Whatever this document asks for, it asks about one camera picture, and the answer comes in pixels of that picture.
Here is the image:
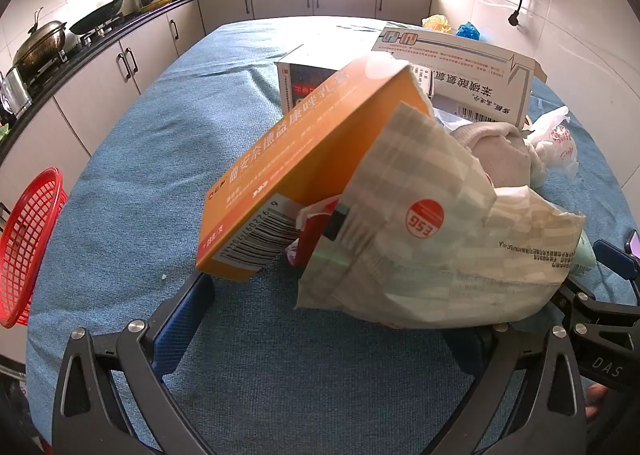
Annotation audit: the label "large white medicine box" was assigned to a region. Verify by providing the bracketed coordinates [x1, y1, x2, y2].
[371, 25, 548, 130]

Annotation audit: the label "white rolled sock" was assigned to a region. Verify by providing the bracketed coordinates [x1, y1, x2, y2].
[447, 119, 533, 188]

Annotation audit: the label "red plastic basket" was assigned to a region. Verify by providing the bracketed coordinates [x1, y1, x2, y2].
[0, 168, 68, 328]

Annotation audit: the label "orange medicine box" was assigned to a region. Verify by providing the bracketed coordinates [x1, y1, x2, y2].
[195, 56, 433, 283]

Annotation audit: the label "clear glass pitcher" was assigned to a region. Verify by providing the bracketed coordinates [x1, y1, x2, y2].
[0, 68, 33, 118]

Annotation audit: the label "beige kitchen cabinets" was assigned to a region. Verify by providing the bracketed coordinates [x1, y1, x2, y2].
[0, 0, 436, 256]

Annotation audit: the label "yellow plastic bag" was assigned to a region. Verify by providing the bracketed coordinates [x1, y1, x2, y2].
[422, 14, 453, 33]

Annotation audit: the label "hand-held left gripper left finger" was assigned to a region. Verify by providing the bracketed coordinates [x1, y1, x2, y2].
[52, 272, 217, 455]

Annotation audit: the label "black frying pan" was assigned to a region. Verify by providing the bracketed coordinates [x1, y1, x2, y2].
[69, 0, 143, 35]

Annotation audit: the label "black gas stove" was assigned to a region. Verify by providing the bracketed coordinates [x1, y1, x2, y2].
[30, 15, 126, 86]

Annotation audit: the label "steel wok with lid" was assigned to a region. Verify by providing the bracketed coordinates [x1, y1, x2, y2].
[12, 8, 68, 81]

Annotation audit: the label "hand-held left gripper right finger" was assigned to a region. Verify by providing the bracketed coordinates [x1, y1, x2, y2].
[440, 324, 586, 455]

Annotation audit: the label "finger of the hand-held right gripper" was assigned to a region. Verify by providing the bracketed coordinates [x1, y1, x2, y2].
[550, 280, 640, 336]
[592, 239, 640, 293]

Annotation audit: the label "small white medicine box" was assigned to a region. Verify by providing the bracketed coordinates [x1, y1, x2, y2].
[275, 58, 351, 116]

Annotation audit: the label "white plastic bottle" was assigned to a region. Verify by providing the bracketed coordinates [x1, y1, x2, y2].
[522, 106, 580, 178]

